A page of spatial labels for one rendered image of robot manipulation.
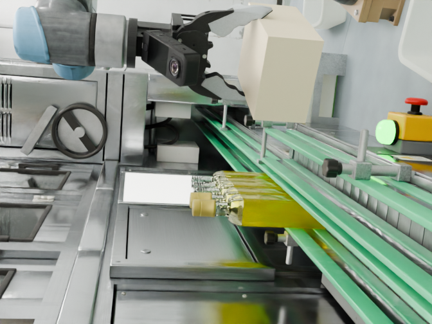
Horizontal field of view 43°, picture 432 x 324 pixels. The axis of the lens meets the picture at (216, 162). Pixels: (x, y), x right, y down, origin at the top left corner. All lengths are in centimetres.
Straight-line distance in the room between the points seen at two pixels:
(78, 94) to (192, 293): 129
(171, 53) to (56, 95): 153
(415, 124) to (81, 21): 58
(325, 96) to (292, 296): 57
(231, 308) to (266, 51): 53
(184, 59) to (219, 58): 430
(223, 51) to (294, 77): 426
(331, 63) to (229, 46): 358
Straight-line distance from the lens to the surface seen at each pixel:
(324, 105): 148
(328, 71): 147
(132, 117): 221
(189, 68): 71
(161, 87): 220
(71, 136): 223
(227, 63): 501
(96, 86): 222
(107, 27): 79
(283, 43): 73
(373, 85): 132
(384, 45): 130
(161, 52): 75
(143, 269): 113
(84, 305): 98
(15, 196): 178
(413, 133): 102
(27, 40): 80
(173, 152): 236
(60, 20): 80
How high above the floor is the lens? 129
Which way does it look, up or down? 9 degrees down
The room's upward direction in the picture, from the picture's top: 87 degrees counter-clockwise
